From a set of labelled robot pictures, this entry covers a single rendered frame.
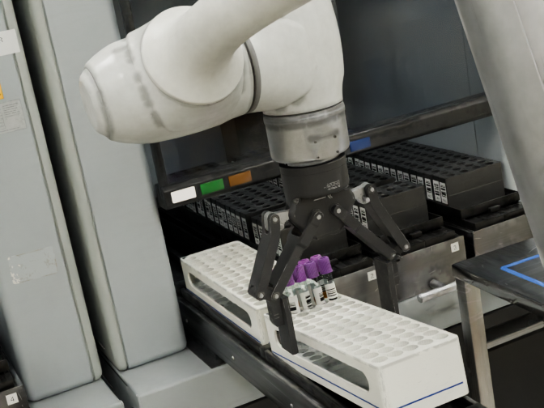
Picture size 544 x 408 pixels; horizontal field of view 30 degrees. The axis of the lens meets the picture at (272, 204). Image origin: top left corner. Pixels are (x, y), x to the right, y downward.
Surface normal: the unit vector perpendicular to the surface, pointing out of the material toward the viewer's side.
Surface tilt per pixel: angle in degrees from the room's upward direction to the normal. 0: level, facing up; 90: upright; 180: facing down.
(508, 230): 90
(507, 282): 0
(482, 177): 90
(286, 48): 86
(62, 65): 90
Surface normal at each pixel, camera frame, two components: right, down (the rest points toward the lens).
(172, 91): 0.04, 0.29
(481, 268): -0.18, -0.95
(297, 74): 0.43, 0.35
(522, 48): -0.65, 0.22
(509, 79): -0.82, 0.28
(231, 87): 0.75, 0.19
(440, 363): 0.40, 0.08
